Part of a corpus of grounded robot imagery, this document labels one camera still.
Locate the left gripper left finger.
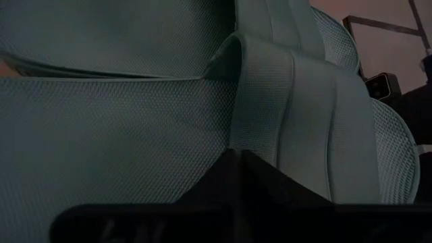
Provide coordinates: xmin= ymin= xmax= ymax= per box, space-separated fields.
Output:
xmin=49 ymin=148 xmax=238 ymax=243

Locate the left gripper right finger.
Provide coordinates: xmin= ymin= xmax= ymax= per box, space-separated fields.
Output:
xmin=236 ymin=150 xmax=432 ymax=243

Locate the green rubber slide sandal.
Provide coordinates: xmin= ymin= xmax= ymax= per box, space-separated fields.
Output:
xmin=0 ymin=33 xmax=421 ymax=243
xmin=0 ymin=0 xmax=360 ymax=80

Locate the wooden shelf with black frame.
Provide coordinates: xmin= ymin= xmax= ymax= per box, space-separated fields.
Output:
xmin=308 ymin=0 xmax=432 ymax=95

